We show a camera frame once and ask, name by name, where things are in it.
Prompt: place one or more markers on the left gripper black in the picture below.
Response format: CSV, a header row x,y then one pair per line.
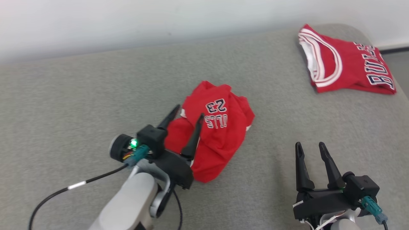
x,y
175,169

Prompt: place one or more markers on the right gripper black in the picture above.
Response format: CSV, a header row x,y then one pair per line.
x,y
319,201

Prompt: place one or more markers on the red shorts white stripe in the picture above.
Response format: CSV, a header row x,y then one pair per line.
x,y
223,143

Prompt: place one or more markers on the red jersey white sleeves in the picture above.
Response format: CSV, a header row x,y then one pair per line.
x,y
348,67

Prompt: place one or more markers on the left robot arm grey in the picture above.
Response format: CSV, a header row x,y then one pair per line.
x,y
134,201

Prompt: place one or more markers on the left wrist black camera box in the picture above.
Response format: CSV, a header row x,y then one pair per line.
x,y
151,137

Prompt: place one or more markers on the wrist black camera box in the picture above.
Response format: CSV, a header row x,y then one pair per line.
x,y
151,137
362,188

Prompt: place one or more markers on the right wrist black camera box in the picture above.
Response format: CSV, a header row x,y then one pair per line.
x,y
362,188

